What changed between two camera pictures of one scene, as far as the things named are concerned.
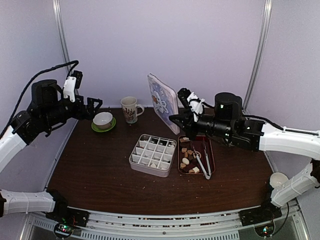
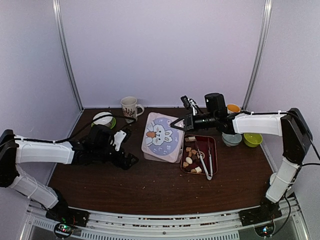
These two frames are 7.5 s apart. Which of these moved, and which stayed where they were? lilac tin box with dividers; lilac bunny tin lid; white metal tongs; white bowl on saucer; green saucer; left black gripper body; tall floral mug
Moved: lilac bunny tin lid; left black gripper body; lilac tin box with dividers; white metal tongs
Stayed: white bowl on saucer; tall floral mug; green saucer
